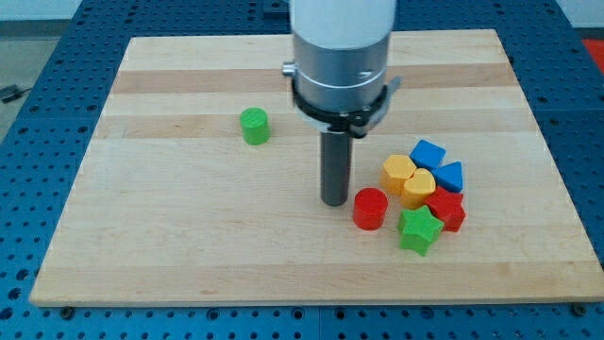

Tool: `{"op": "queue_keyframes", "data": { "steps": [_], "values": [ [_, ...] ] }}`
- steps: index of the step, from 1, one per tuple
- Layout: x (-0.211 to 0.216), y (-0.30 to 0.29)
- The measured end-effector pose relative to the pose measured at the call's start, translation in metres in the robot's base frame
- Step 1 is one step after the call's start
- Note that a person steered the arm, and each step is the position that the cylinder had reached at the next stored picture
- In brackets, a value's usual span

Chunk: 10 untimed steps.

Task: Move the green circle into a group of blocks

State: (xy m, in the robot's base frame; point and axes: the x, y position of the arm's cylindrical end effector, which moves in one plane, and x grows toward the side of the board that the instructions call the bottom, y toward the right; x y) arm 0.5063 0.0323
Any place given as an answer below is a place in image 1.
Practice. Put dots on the yellow hexagon block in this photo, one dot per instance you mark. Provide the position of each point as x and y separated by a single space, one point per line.
396 170

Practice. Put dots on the blue cube block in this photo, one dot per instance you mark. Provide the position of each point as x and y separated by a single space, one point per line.
427 155

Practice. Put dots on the yellow heart block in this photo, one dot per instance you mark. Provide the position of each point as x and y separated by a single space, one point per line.
417 189

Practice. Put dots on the red cylinder block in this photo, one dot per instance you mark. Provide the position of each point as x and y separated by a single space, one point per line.
370 207

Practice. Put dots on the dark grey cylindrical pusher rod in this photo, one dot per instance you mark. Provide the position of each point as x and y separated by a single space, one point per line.
335 160

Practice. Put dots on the blue triangle block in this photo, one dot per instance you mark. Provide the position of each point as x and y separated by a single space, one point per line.
449 176

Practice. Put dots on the green cylinder block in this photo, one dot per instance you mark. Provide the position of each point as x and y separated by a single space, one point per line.
255 126

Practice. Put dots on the light wooden board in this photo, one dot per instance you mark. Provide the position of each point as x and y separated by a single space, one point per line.
171 207

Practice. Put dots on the green star block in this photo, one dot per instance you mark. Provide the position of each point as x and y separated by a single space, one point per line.
419 229

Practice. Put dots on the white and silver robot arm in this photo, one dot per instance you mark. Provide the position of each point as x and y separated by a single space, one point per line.
341 51

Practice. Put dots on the red star block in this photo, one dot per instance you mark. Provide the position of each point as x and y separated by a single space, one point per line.
447 207

